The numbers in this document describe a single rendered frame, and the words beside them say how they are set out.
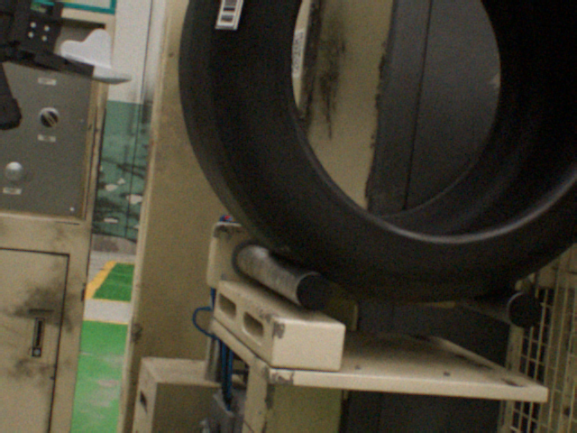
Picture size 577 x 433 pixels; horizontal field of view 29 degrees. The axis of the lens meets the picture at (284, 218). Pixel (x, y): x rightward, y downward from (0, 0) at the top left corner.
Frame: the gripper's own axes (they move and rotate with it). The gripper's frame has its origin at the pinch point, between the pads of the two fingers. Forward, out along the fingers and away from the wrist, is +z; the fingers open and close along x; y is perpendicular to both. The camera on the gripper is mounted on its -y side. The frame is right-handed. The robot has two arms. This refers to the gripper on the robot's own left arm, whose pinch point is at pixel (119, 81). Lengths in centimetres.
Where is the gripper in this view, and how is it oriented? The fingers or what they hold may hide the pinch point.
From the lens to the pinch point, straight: 140.9
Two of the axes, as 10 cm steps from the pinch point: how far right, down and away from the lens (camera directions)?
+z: 9.4, 2.2, 2.6
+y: 2.3, -9.7, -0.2
